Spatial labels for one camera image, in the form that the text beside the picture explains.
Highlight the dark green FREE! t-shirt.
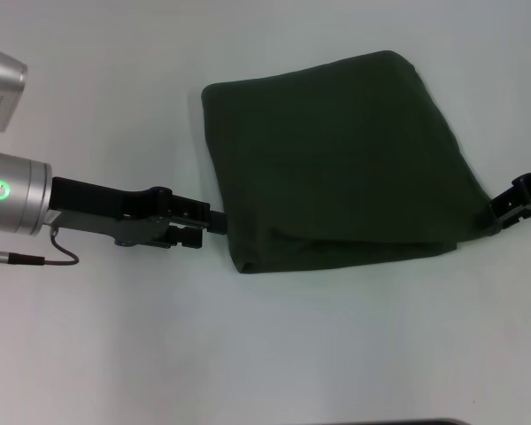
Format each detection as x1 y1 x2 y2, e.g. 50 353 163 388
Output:
201 50 496 275

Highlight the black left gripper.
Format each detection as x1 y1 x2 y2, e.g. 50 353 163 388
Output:
48 176 227 250

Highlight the dark left arm cable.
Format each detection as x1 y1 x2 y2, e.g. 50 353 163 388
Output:
0 228 81 267

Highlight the silver left wrist depth camera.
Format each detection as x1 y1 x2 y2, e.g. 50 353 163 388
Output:
0 45 29 134

